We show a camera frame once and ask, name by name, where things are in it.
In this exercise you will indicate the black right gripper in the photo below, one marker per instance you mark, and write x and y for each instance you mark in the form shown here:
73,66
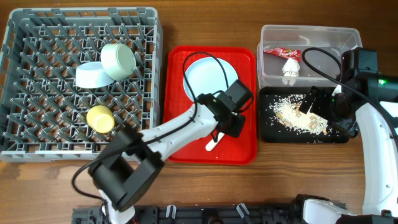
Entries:
322,95

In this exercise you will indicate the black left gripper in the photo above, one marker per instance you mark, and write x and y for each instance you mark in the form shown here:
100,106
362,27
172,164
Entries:
237,130

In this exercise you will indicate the white plastic spoon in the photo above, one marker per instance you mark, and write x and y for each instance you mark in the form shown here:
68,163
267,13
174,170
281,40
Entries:
213,143

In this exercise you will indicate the white rice pile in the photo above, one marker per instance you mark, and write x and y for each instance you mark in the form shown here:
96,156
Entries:
287,100

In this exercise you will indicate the green bowl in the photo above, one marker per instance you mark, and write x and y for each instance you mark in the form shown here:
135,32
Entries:
118,61

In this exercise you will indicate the yellow plastic cup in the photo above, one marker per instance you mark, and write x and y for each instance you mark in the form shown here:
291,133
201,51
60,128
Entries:
100,118

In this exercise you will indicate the light blue small bowl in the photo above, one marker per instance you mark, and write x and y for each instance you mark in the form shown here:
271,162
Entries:
92,75

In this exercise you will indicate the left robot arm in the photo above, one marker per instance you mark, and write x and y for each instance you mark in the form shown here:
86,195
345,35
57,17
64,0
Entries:
131,162

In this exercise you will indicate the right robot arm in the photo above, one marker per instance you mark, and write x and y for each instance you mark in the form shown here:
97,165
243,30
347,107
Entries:
364,103

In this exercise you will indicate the black waste tray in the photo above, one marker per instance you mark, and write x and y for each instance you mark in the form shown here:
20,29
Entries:
272,130

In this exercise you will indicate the grey dishwasher rack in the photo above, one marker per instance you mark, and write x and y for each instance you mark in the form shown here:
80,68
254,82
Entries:
43,111

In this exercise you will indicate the red plastic tray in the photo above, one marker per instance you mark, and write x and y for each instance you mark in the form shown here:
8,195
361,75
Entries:
231,151

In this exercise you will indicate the white crumpled tissue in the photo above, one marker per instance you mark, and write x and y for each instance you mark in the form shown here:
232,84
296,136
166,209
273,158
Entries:
291,68

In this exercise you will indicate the red snack wrapper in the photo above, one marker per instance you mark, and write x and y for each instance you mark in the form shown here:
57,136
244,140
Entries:
294,54

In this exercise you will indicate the clear plastic bin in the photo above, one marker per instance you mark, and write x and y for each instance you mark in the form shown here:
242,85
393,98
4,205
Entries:
335,40

